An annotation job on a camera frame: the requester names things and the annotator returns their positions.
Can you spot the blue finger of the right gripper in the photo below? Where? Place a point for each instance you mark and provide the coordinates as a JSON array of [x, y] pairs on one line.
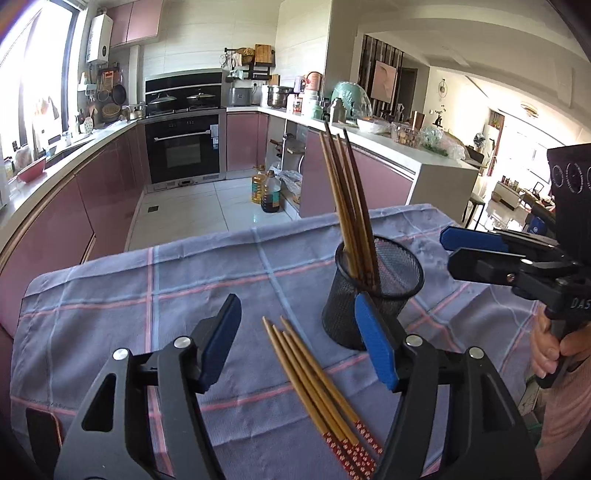
[[502, 241]]

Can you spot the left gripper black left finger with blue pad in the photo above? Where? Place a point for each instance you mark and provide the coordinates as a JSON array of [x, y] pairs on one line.
[[110, 436]]

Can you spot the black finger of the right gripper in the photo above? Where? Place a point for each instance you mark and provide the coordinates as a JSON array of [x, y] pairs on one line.
[[495, 268]]

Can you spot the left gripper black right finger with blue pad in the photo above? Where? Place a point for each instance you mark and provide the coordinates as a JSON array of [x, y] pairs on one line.
[[455, 417]]

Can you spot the brown chopstick red end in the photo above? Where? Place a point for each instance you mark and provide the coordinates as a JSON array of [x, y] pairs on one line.
[[323, 413]]

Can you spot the brown chopstick patterned end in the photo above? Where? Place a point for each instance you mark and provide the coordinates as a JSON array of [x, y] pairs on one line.
[[318, 382]]

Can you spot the person's right hand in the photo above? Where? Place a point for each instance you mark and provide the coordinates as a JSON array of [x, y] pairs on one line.
[[546, 348]]

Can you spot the black mesh utensil holder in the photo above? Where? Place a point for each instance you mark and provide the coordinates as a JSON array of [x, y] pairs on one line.
[[401, 278]]

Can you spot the dark brown chopstick in holder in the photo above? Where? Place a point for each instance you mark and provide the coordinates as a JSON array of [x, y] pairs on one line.
[[364, 231]]

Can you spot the tan chopstick in holder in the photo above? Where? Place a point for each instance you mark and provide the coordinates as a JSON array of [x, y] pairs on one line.
[[359, 249]]

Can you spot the purple plaid tablecloth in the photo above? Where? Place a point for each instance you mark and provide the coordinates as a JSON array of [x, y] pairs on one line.
[[71, 320]]

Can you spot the leaning chopstick in holder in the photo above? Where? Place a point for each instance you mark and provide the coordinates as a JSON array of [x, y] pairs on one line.
[[347, 191]]

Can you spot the green mesh food cover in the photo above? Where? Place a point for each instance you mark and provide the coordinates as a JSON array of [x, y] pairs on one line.
[[355, 100]]

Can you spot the dark soy sauce bottle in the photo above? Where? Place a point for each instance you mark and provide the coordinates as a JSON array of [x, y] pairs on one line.
[[270, 200]]

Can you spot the yellow cooking oil bottle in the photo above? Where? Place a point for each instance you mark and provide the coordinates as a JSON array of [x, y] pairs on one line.
[[258, 181]]

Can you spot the pink thermos jug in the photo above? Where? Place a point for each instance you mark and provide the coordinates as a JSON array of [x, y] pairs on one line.
[[313, 82]]

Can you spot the steel stock pot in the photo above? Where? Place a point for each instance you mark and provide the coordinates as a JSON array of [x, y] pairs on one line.
[[277, 96]]

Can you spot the silver rice cooker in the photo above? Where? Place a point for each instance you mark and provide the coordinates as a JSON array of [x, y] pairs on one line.
[[240, 96]]

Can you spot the black built-in oven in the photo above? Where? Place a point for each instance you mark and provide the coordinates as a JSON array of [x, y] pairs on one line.
[[182, 148]]

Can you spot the pink bowl on counter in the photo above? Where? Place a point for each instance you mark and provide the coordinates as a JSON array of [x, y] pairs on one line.
[[32, 171]]

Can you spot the black stove hood unit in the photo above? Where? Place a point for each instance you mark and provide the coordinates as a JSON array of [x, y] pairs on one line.
[[183, 91]]

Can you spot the black hanging frying pan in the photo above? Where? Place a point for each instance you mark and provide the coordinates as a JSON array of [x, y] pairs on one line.
[[118, 92]]

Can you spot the white water heater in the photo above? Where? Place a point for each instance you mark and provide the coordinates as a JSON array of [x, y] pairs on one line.
[[98, 44]]

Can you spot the black wall shelf rack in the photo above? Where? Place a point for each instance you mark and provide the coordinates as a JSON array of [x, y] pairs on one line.
[[249, 63]]

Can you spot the pink upper wall cabinet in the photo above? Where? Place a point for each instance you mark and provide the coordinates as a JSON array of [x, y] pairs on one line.
[[135, 22]]

